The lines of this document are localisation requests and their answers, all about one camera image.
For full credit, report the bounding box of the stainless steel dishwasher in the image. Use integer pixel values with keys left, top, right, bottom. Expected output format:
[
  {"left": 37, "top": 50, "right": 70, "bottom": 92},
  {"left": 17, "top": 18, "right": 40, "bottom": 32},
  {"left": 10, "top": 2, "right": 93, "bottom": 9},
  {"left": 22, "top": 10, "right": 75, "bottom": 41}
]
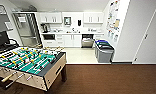
[{"left": 81, "top": 33, "right": 95, "bottom": 49}]

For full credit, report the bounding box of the white base cabinet with doors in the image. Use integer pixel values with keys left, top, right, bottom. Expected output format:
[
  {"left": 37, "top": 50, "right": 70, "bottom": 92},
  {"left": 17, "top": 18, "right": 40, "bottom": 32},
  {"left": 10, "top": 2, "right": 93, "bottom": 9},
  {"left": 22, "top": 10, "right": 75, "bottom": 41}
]
[{"left": 42, "top": 32, "right": 83, "bottom": 48}]

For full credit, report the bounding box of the blue recycling bin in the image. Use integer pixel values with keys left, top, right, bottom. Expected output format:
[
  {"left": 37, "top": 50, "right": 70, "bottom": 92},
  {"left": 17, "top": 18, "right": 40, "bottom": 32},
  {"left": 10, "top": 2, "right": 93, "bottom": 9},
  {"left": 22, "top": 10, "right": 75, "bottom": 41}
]
[{"left": 94, "top": 39, "right": 109, "bottom": 46}]

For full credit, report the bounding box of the white drawer cabinet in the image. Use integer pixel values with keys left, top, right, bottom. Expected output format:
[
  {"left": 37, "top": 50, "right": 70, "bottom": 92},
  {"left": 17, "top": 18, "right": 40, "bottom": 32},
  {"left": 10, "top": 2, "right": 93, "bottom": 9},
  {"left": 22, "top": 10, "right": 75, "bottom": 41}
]
[{"left": 93, "top": 32, "right": 105, "bottom": 41}]

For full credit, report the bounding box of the black soap dispenser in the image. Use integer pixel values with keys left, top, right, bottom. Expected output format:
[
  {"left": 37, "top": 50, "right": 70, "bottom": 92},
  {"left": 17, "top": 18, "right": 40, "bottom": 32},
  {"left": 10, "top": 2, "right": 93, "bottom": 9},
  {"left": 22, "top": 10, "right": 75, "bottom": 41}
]
[{"left": 77, "top": 19, "right": 82, "bottom": 28}]

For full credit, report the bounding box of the grey trash bin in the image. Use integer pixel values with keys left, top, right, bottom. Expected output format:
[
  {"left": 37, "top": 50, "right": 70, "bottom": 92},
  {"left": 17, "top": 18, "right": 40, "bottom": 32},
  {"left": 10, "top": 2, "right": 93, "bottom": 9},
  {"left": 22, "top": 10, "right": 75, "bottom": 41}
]
[{"left": 96, "top": 45, "right": 115, "bottom": 64}]

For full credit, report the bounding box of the black built-in microwave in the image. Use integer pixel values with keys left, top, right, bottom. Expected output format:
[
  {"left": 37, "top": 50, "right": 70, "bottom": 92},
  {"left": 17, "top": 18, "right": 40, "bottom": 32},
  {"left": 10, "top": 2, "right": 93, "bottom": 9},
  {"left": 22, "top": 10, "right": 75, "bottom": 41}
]
[{"left": 43, "top": 33, "right": 57, "bottom": 41}]

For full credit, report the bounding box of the green bin sign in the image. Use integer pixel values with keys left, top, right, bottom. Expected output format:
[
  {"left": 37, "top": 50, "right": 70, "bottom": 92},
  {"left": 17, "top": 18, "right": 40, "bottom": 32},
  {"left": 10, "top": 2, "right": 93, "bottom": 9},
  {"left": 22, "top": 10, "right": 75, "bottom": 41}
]
[{"left": 110, "top": 31, "right": 116, "bottom": 40}]

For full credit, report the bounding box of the bulletin board with papers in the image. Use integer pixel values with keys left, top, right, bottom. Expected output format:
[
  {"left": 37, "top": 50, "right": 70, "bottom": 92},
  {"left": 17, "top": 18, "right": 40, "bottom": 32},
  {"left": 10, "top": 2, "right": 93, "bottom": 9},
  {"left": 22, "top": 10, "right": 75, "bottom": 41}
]
[{"left": 106, "top": 0, "right": 122, "bottom": 33}]

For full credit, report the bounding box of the green field foosball table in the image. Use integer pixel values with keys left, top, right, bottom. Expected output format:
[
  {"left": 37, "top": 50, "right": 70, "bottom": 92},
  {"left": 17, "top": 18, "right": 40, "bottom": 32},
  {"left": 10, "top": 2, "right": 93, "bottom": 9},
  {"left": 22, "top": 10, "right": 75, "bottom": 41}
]
[{"left": 0, "top": 44, "right": 68, "bottom": 92}]

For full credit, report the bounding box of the stainless steel refrigerator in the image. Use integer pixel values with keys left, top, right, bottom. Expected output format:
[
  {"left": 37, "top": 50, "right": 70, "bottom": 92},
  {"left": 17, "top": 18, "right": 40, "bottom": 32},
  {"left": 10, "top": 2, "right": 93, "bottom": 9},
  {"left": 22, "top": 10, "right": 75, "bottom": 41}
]
[{"left": 12, "top": 12, "right": 44, "bottom": 48}]

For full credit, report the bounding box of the white door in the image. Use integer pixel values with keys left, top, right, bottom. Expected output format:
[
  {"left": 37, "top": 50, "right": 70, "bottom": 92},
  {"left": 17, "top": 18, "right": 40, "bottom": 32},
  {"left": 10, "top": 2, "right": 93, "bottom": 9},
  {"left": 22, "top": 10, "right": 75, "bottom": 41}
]
[{"left": 131, "top": 0, "right": 156, "bottom": 65}]

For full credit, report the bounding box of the black wheeled cart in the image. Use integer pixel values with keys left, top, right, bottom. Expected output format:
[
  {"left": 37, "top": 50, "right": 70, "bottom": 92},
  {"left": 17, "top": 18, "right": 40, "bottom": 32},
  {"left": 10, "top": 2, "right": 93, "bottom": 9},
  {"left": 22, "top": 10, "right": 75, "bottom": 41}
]
[{"left": 0, "top": 29, "right": 20, "bottom": 57}]

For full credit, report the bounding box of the white wall cabinet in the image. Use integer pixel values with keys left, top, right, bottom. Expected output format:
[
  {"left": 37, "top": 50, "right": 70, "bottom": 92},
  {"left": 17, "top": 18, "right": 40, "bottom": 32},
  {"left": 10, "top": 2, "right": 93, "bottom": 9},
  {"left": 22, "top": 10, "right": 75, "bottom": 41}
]
[
  {"left": 82, "top": 12, "right": 104, "bottom": 24},
  {"left": 38, "top": 12, "right": 63, "bottom": 24}
]

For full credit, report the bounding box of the wire basket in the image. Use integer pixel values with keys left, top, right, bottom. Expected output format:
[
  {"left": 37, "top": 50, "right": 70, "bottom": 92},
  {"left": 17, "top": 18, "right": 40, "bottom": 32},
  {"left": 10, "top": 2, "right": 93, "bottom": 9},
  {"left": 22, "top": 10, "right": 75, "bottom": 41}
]
[{"left": 18, "top": 5, "right": 38, "bottom": 13}]

